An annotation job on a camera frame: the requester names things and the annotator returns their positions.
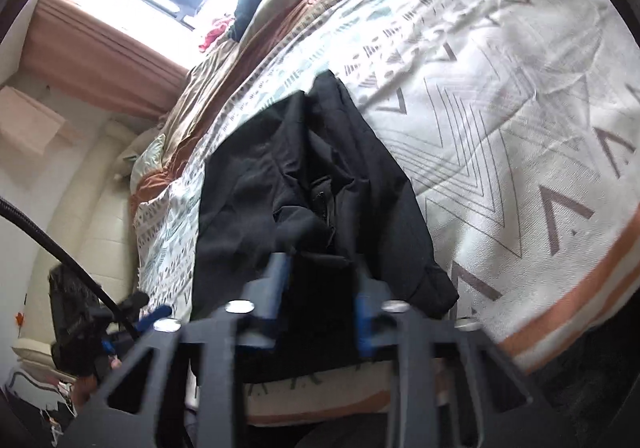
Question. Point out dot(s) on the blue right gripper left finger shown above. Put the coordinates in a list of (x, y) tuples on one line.
[(266, 294)]

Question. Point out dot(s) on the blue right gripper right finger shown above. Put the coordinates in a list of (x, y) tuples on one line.
[(372, 328)]

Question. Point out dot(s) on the black jacket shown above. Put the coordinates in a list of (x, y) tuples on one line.
[(308, 177)]

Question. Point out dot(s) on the red clothes on windowsill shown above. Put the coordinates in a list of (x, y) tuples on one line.
[(218, 27)]

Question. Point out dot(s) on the black clothes pile on bed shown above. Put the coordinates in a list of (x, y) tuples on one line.
[(243, 15)]

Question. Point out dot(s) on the person's left hand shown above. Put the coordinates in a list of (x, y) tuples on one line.
[(85, 386)]

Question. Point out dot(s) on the folded black garment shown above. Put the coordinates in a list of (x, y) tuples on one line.
[(77, 348)]

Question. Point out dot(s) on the cream leather headboard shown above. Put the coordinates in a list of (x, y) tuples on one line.
[(91, 222)]

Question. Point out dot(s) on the light green pillow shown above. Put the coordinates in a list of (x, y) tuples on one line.
[(149, 161)]

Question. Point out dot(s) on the plush toy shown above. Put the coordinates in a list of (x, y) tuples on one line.
[(124, 163)]

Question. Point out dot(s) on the cream hanging garment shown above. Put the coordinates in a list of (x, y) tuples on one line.
[(26, 124)]

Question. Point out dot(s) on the patterned white bedspread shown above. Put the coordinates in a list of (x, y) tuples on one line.
[(517, 122)]

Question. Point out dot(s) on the left pink curtain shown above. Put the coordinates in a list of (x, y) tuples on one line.
[(86, 58)]

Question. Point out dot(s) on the orange brown blanket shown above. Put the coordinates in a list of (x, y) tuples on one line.
[(240, 78)]

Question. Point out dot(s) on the beige duvet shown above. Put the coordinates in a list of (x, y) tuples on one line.
[(260, 38)]

